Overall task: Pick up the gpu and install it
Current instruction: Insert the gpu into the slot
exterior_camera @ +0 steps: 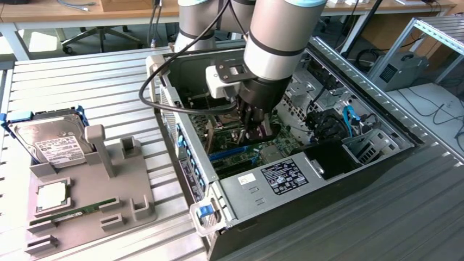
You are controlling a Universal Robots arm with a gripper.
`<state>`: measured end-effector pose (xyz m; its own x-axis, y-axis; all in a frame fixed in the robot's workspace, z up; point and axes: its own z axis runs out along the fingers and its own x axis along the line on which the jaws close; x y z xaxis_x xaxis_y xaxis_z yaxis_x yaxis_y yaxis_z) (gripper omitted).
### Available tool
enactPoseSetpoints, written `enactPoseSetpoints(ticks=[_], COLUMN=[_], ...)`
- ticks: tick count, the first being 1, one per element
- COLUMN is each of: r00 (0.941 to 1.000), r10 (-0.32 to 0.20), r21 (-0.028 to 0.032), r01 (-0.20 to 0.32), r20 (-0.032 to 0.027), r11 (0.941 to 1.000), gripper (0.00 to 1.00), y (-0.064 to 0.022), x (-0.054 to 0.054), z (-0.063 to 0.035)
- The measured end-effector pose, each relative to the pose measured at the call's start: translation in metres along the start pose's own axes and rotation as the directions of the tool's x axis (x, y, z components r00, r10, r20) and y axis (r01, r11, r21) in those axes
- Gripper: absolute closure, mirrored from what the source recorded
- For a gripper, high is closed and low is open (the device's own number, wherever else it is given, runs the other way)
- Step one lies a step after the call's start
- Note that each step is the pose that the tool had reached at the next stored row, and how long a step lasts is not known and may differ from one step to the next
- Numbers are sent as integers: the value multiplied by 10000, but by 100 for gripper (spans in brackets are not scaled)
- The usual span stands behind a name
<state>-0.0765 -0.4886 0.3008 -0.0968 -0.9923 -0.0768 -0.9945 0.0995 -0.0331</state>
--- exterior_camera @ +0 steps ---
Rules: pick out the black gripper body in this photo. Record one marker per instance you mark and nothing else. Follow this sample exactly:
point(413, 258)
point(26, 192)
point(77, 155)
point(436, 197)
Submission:
point(264, 92)

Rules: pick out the black graphics card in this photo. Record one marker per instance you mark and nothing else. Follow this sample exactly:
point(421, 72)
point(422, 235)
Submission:
point(277, 133)

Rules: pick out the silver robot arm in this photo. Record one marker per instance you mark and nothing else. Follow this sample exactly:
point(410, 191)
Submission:
point(278, 32)

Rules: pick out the CPU socket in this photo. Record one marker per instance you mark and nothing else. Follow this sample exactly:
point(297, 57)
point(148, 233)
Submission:
point(224, 119)

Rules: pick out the green motherboard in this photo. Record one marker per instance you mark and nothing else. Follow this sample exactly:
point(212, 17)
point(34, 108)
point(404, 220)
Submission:
point(288, 137)

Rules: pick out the silver chipset heatsink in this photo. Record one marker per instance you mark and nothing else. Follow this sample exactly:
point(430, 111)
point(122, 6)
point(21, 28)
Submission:
point(272, 155)

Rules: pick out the blue expansion slot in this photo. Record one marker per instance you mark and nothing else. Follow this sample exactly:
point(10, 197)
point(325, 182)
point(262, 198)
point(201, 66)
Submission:
point(226, 153)

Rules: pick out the black expansion slot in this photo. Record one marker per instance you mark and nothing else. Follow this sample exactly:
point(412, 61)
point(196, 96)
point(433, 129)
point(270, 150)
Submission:
point(232, 167)

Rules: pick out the metal drive cage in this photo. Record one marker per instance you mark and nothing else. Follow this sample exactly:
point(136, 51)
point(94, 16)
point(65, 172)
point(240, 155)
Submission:
point(333, 99)

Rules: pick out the black fan shroud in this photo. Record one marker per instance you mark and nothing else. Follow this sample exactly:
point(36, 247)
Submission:
point(325, 160)

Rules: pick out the silver power supply unit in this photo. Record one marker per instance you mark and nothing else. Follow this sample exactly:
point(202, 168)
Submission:
point(249, 195)

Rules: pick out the dark office chair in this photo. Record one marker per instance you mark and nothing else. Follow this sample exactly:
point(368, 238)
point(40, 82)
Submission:
point(325, 24)

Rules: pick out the metal disk bay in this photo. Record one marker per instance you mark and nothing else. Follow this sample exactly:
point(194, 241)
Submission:
point(368, 152)

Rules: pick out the open PC case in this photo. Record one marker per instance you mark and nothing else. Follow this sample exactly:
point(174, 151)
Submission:
point(308, 217)

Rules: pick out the black pole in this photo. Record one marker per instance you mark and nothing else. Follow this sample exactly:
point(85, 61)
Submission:
point(362, 24)

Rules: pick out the long wooden desk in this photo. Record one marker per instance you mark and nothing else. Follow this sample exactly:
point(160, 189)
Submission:
point(398, 8)

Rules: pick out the office chair with star base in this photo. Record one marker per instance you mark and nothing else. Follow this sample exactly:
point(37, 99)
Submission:
point(100, 34)

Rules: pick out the cardboard box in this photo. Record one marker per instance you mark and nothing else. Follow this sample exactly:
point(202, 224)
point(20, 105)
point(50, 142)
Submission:
point(122, 5)

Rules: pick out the grey parts rack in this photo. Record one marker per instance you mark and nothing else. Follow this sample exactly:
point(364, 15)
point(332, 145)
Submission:
point(90, 195)

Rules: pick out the hard disk in blue caddy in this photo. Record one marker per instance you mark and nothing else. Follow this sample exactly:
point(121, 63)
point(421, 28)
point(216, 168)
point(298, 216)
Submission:
point(46, 136)

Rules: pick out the green RAM stick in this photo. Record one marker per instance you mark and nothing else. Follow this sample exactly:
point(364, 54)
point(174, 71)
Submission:
point(72, 213)

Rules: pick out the silver CPU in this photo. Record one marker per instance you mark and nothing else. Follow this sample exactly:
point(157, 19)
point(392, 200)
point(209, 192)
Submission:
point(52, 197)

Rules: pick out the wooden desk with white legs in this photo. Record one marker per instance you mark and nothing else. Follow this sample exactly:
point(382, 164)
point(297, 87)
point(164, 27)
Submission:
point(36, 13)

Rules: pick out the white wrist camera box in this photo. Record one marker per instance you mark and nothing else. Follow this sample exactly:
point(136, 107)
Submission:
point(221, 87)

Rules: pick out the aluminium frame rack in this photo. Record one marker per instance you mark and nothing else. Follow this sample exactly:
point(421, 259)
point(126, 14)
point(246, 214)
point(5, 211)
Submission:
point(438, 30)

